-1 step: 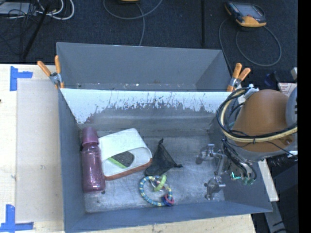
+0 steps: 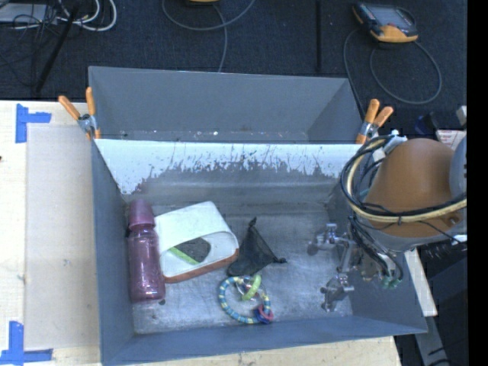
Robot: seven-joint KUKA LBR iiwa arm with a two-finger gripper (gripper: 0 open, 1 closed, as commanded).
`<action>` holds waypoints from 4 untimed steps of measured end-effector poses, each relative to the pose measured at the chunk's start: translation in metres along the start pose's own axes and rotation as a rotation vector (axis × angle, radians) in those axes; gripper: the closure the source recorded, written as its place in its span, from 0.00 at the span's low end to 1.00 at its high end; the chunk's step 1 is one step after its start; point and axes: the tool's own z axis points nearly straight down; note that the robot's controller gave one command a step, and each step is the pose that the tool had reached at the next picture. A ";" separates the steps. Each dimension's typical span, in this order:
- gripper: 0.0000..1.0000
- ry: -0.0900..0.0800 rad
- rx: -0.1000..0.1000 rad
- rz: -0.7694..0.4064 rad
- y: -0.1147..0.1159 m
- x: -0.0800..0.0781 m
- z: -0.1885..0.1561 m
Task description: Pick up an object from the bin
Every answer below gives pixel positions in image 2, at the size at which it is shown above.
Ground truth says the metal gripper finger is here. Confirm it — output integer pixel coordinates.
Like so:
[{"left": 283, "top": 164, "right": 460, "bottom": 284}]
[
  {"left": 307, "top": 223, "right": 350, "bottom": 257},
  {"left": 319, "top": 274, "right": 356, "bottom": 313}
]

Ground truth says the black mesh cloth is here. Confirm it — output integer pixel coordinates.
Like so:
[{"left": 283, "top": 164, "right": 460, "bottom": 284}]
[{"left": 226, "top": 217, "right": 288, "bottom": 278}]

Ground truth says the white box with orange edge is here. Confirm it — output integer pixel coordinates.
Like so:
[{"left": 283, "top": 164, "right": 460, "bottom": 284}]
[{"left": 153, "top": 200, "right": 241, "bottom": 284}]

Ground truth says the grey metal bin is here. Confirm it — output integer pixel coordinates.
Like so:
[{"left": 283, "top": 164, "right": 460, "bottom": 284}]
[{"left": 88, "top": 66, "right": 429, "bottom": 366}]

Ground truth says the purple plastic bottle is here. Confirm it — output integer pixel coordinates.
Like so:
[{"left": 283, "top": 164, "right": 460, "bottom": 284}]
[{"left": 126, "top": 198, "right": 167, "bottom": 304}]

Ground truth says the small red and blue ring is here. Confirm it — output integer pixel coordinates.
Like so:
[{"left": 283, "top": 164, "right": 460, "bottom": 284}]
[{"left": 254, "top": 304, "right": 275, "bottom": 325}]

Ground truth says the green ring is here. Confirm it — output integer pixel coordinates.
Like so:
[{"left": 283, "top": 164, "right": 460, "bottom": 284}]
[{"left": 240, "top": 274, "right": 263, "bottom": 302}]

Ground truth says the blue and yellow striped ring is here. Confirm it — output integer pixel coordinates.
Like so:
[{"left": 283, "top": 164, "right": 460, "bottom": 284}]
[{"left": 217, "top": 276, "right": 275, "bottom": 326}]

